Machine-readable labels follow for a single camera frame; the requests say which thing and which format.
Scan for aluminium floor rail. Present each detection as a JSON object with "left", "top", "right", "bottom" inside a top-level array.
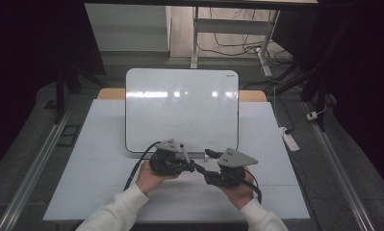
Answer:
[
  {"left": 303, "top": 102, "right": 376, "bottom": 231},
  {"left": 0, "top": 105, "right": 75, "bottom": 231}
]

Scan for person's left hand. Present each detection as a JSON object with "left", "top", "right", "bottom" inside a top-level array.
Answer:
[{"left": 135, "top": 160, "right": 179, "bottom": 195}]

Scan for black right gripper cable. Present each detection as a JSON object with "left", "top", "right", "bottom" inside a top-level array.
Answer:
[{"left": 242, "top": 169, "right": 264, "bottom": 205}]

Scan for grey metal desk frame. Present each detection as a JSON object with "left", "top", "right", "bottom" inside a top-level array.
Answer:
[{"left": 190, "top": 6, "right": 281, "bottom": 78}]

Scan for person's right hand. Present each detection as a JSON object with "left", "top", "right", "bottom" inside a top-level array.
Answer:
[{"left": 218, "top": 167, "right": 257, "bottom": 210}]

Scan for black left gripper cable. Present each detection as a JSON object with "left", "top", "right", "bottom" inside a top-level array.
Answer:
[{"left": 123, "top": 141, "right": 163, "bottom": 193}]

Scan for white table cover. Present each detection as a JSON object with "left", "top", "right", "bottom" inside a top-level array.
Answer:
[{"left": 42, "top": 98, "right": 311, "bottom": 223}]

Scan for white whiteboard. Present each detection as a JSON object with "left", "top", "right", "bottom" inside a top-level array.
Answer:
[{"left": 125, "top": 67, "right": 240, "bottom": 154}]

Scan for white power strip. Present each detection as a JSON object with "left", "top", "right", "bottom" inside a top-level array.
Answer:
[{"left": 278, "top": 126, "right": 300, "bottom": 153}]

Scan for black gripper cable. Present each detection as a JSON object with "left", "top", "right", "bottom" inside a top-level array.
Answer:
[
  {"left": 242, "top": 169, "right": 264, "bottom": 205},
  {"left": 123, "top": 141, "right": 163, "bottom": 193}
]

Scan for tangled black floor cables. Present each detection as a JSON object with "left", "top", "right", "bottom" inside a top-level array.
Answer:
[{"left": 198, "top": 8, "right": 294, "bottom": 65}]

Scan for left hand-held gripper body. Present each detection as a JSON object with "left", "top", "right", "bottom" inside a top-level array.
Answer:
[{"left": 148, "top": 139, "right": 188, "bottom": 177}]

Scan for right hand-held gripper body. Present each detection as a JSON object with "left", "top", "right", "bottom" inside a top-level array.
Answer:
[{"left": 205, "top": 147, "right": 259, "bottom": 189}]

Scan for black metal stand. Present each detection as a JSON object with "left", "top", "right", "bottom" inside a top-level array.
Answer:
[
  {"left": 53, "top": 64, "right": 107, "bottom": 124},
  {"left": 266, "top": 61, "right": 338, "bottom": 133}
]

